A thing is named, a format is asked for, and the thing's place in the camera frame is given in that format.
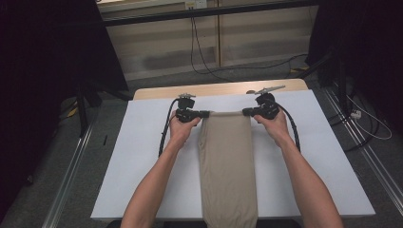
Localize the black hanging wall cable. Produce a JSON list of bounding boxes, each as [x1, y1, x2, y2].
[[189, 17, 309, 82]]

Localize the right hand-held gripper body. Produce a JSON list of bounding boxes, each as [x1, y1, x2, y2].
[[254, 85, 286, 121]]

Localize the black floor cables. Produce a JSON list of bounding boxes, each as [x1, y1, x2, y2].
[[327, 85, 382, 154]]

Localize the person's left hand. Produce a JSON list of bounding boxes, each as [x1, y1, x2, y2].
[[168, 108, 202, 149]]

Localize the white floor cable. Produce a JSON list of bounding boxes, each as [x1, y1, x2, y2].
[[346, 94, 393, 142]]

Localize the white table mat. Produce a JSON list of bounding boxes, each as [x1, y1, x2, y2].
[[90, 89, 376, 221]]

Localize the person's right hand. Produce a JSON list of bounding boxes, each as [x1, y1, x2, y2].
[[253, 108, 295, 148]]

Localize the aluminium floor rail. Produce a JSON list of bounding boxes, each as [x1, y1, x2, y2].
[[42, 123, 96, 228], [322, 86, 403, 217]]

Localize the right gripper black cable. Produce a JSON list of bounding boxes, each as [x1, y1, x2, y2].
[[275, 102, 301, 153]]

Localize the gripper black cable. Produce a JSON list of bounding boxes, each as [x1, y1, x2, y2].
[[158, 98, 181, 158], [275, 102, 301, 153]]

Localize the black metal stand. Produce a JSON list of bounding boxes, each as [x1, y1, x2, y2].
[[297, 50, 350, 119], [75, 80, 134, 138]]

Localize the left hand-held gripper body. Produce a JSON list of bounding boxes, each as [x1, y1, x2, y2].
[[175, 92, 197, 124]]

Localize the black horizontal bar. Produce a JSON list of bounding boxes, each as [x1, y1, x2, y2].
[[101, 0, 318, 28]]

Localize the white wall socket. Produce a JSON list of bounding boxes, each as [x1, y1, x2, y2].
[[184, 0, 209, 10]]

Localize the black curtain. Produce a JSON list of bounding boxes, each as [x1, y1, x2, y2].
[[0, 0, 129, 212], [305, 0, 403, 129]]

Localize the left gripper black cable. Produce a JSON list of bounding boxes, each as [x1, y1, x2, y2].
[[158, 98, 181, 158]]

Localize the beige pants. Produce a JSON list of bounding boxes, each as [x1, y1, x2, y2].
[[198, 110, 259, 228]]

